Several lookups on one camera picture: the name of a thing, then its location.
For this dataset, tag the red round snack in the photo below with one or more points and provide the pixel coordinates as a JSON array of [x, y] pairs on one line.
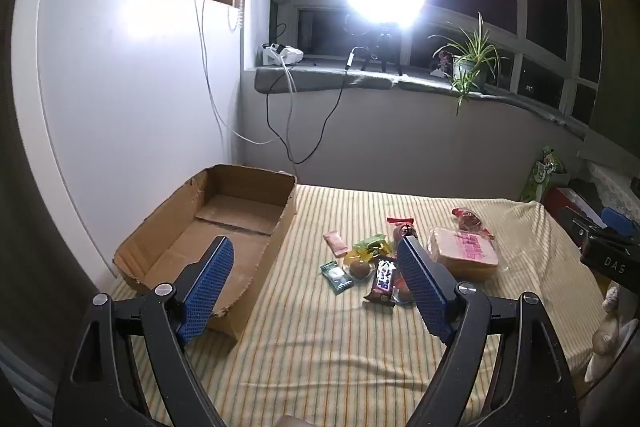
[[402, 294]]

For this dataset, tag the clear packet of red dates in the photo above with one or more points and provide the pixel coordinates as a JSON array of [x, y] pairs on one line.
[[469, 221]]

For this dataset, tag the dark box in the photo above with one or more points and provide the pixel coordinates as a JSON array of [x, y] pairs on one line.
[[570, 202]]

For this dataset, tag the red-ended clear snack packet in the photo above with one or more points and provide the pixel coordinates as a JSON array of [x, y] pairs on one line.
[[400, 222]]

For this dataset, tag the pink snack packet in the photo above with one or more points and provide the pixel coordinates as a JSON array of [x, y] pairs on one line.
[[336, 243]]

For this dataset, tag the beige plush toy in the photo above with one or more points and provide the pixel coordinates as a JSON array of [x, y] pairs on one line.
[[607, 332]]

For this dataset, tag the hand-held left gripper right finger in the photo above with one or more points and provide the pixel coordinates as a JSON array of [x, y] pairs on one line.
[[422, 287]]

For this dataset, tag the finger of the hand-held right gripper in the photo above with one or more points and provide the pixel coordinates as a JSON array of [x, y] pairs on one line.
[[595, 232], [617, 219]]

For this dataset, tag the small red potted plant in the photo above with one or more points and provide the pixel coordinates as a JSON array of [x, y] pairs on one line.
[[444, 63]]

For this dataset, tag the white power strip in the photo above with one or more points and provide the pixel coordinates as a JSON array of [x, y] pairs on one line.
[[285, 55]]

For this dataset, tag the brown blue chocolate bar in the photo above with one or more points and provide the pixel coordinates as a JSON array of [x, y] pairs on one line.
[[384, 279]]

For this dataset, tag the white lace cloth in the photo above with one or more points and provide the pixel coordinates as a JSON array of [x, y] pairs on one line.
[[617, 187]]

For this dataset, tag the white wardrobe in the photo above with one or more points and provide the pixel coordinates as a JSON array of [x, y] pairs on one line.
[[125, 82]]

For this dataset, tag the pale green candy packet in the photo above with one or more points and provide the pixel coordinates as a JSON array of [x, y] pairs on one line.
[[336, 278]]

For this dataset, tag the green printed bag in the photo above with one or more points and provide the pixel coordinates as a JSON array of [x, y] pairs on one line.
[[542, 174]]

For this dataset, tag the green yellow snack packet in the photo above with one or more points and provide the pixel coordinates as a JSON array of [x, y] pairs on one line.
[[371, 243]]

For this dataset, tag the sliced bread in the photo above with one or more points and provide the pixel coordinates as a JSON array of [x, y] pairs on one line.
[[465, 254]]

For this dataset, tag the black tripod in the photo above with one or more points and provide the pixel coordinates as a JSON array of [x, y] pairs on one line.
[[384, 42]]

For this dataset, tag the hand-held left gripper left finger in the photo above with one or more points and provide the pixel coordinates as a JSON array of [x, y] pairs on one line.
[[210, 292]]

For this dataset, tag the potted spider plant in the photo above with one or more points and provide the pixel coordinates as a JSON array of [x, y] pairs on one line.
[[470, 67]]

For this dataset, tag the brown cardboard box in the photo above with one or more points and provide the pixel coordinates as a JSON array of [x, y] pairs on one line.
[[175, 242]]

